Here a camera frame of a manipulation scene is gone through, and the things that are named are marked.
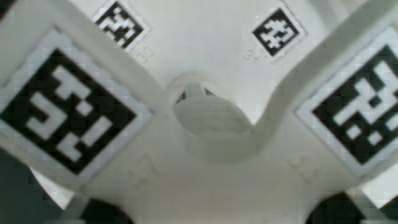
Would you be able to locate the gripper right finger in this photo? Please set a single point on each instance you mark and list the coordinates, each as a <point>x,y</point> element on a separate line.
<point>348,208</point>

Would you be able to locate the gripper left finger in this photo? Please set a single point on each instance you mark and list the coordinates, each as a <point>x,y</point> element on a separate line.
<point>91,211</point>

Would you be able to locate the white cross-shaped table base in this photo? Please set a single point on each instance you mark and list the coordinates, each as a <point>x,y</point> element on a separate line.
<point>114,151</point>

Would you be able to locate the white round table top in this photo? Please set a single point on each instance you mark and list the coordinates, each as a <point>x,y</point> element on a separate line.
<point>295,56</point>

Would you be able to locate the white cylindrical table leg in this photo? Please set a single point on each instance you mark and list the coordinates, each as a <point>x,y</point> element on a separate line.
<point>206,111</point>

